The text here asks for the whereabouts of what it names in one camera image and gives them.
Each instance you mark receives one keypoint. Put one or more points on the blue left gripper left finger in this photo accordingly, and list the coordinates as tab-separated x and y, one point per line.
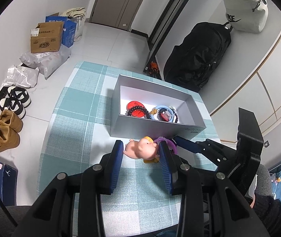
99	179

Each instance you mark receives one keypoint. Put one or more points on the grey phone box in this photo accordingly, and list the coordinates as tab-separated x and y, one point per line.
169	112

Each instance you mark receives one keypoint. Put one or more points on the grey plastic mail bag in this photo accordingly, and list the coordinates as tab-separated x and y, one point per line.
48	62

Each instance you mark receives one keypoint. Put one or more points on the grey door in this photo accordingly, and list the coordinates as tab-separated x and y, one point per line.
115	13

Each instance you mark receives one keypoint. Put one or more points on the tan boot pair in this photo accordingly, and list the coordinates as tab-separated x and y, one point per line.
10	126

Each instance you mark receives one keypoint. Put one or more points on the black backpack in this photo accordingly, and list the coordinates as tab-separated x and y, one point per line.
191	63

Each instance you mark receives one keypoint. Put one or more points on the black white sneaker pair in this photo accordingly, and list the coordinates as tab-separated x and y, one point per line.
16	100

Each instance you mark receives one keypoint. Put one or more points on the pink pig figurine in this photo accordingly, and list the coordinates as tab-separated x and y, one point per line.
145	149

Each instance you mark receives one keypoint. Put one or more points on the white sack with cloth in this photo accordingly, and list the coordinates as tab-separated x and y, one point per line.
78	16

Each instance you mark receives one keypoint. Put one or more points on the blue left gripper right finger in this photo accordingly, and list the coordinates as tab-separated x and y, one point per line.
182	179

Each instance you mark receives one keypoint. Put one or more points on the brown cardboard box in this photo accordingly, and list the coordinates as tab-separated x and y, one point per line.
46	37

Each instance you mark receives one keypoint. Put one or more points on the clear plastic bag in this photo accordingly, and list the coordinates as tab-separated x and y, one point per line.
21	76

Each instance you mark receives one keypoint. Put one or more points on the blue cardboard box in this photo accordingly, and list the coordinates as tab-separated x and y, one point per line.
69	29

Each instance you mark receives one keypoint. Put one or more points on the blue shoe box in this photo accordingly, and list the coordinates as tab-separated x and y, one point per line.
8	184

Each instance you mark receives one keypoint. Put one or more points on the white Nike bag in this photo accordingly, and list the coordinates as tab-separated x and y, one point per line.
247	15

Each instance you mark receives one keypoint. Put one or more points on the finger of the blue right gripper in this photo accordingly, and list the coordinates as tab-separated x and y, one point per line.
187	144

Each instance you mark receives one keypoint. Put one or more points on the teal plaid tablecloth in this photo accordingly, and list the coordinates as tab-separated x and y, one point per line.
78	136

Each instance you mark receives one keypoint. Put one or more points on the red round badge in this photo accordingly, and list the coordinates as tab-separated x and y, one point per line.
135	109

